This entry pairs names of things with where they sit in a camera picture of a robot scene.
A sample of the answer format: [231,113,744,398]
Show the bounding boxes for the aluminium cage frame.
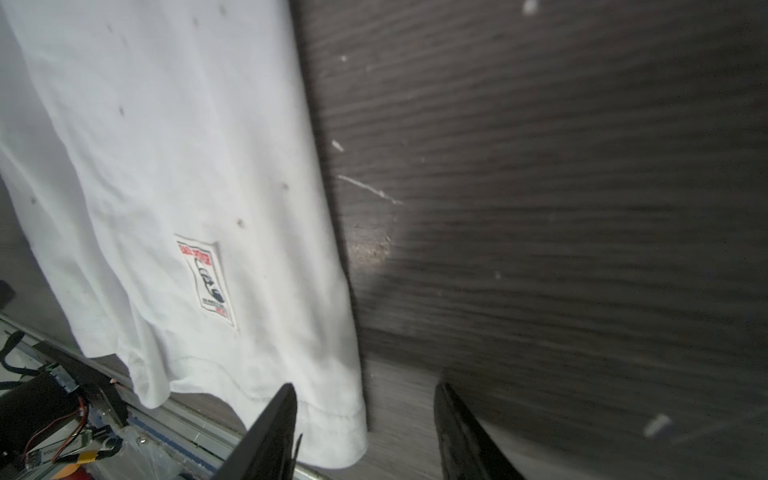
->
[0,311,325,480]

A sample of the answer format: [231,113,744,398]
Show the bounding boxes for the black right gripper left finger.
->
[212,383,298,480]

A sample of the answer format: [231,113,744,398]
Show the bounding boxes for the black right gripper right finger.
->
[433,382,525,480]

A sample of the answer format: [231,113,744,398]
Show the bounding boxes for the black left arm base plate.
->
[1,332,129,461]

